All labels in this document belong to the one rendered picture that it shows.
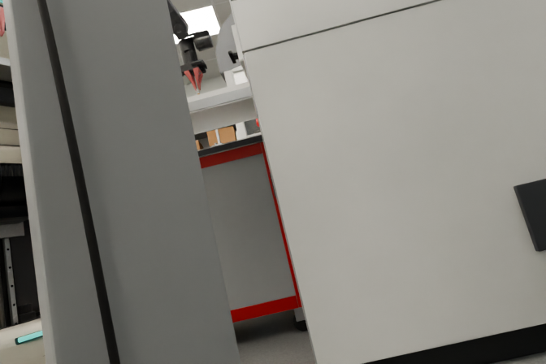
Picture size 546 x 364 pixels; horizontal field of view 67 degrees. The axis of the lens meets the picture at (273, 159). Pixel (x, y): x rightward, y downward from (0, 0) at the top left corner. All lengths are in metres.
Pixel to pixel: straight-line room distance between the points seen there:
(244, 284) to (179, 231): 1.21
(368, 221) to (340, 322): 0.22
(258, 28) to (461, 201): 0.61
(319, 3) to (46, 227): 0.84
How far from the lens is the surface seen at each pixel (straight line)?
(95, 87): 0.45
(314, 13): 1.06
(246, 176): 1.63
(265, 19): 1.06
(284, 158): 0.95
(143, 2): 0.52
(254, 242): 1.61
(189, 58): 1.61
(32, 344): 1.37
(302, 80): 0.99
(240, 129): 2.39
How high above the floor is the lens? 0.35
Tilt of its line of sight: 11 degrees up
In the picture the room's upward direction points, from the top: 13 degrees counter-clockwise
